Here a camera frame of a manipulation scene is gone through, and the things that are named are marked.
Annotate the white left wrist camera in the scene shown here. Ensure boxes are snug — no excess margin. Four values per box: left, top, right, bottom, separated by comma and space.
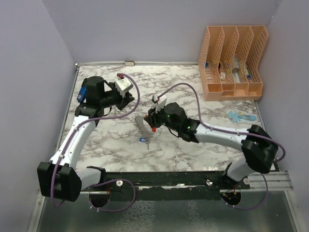
115, 77, 133, 94

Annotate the peach plastic desk organizer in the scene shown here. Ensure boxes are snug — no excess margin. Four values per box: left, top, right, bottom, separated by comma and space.
198, 26, 268, 101

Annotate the blue black stapler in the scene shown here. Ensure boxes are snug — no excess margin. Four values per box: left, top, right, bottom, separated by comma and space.
77, 78, 88, 103

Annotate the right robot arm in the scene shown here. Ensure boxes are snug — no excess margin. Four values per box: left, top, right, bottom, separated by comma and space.
144, 102, 278, 189

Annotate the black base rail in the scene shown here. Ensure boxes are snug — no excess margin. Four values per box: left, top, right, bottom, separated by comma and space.
79, 171, 252, 201

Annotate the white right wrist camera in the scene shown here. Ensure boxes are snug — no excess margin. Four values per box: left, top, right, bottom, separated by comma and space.
152, 94, 167, 113

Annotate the white wall clip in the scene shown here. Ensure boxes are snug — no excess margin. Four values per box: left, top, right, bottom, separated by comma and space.
124, 60, 135, 67

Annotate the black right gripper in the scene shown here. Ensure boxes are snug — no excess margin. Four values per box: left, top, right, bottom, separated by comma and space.
145, 102, 180, 133

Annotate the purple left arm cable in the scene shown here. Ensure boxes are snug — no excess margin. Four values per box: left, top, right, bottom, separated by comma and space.
50, 73, 141, 213

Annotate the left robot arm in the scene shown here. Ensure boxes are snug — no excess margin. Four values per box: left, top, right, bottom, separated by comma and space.
37, 73, 138, 202

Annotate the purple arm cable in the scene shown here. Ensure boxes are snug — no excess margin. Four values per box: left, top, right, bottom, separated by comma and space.
154, 83, 287, 210
50, 73, 141, 213

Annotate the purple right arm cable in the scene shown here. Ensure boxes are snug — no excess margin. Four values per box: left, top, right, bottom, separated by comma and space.
154, 83, 287, 210

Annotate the blue key tag with key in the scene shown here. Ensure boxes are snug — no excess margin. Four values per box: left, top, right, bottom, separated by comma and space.
139, 137, 150, 150

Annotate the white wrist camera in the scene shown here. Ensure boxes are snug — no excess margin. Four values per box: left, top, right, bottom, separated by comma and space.
115, 77, 133, 94
152, 94, 167, 113

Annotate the light blue packaged item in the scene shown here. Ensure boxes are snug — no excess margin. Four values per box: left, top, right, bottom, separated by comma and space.
227, 111, 258, 125

